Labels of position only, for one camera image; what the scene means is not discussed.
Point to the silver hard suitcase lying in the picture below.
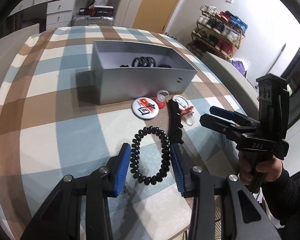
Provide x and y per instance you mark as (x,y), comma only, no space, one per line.
(92,21)

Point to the black box on suitcase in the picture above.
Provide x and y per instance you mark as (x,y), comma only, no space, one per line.
(97,11)

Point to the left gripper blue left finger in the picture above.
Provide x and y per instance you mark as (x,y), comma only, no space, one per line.
(59,216)

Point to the purple bag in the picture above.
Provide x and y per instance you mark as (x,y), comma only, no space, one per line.
(239,66)

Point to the wooden shoe rack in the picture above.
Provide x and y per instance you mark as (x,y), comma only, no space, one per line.
(218,33)

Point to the grey open storage box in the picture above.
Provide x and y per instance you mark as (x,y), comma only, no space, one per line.
(172,73)

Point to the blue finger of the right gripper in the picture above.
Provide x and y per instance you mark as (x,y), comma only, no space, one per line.
(236,117)
(219,125)

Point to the wooden door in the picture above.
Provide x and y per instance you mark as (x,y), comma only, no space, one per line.
(153,15)

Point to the grey right bedside cabinet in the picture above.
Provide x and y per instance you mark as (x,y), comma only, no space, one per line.
(235,82)

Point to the right hand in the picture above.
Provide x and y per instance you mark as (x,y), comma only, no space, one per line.
(271,168)

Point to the white drawer desk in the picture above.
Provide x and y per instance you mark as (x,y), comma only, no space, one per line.
(56,13)

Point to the white upright suitcase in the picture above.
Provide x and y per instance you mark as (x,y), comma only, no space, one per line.
(125,12)

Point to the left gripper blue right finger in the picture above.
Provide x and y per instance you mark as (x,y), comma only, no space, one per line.
(241,215)

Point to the black toothed hair clip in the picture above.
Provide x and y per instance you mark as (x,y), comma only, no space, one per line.
(175,127)

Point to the plaid bed sheet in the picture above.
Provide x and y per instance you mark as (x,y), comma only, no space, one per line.
(51,126)

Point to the red small hair clip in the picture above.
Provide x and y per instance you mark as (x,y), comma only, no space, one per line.
(186,113)

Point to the black spiral tie in box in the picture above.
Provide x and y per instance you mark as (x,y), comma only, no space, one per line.
(144,61)

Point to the white round badge red print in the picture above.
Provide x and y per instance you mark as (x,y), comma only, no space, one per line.
(145,108)

